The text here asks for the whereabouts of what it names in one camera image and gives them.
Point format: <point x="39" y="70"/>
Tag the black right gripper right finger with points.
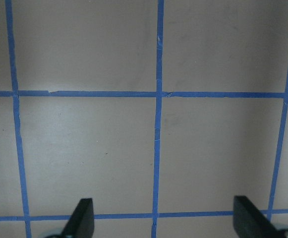
<point x="249" y="222"/>

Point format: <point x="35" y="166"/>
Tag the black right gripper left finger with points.
<point x="81" y="223"/>

